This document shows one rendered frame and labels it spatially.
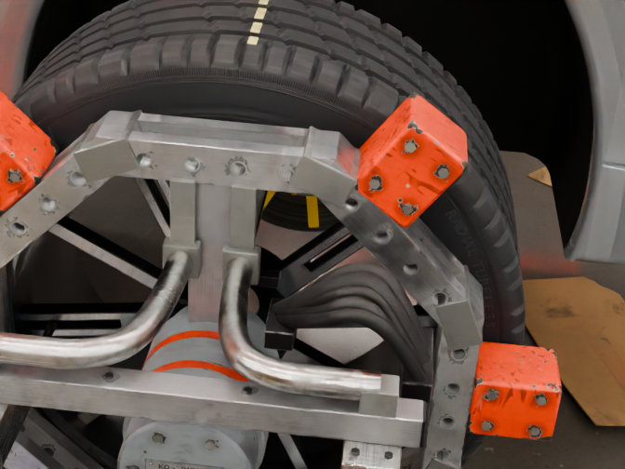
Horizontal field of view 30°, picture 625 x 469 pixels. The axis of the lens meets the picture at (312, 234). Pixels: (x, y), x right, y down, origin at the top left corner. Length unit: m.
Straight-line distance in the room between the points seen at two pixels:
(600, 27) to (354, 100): 0.50
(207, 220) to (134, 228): 2.04
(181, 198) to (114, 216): 2.12
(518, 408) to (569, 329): 1.68
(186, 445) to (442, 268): 0.30
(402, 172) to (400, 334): 0.15
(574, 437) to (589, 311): 0.50
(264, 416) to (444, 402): 0.28
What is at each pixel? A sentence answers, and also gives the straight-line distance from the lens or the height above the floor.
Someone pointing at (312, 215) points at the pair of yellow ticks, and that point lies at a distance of 1.78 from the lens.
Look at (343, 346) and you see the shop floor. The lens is 2.74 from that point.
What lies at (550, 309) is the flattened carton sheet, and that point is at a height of 0.01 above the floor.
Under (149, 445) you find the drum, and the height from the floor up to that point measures 0.88.
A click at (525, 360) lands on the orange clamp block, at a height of 0.89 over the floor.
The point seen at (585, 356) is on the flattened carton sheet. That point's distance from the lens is 2.82.
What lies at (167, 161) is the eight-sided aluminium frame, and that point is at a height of 1.10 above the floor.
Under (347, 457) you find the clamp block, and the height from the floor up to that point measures 0.95.
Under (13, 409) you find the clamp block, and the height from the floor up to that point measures 0.94.
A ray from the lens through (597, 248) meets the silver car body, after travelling 1.70.
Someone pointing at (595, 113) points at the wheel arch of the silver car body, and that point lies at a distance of 1.60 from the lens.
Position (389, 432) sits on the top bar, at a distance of 1.00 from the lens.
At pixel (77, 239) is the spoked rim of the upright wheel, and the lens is 1.29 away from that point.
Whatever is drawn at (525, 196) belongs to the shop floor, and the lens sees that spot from 3.48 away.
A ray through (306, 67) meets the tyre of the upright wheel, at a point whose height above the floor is 1.17.
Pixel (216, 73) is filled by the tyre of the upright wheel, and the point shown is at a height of 1.16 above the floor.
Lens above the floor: 1.60
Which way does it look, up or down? 31 degrees down
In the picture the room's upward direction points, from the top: 4 degrees clockwise
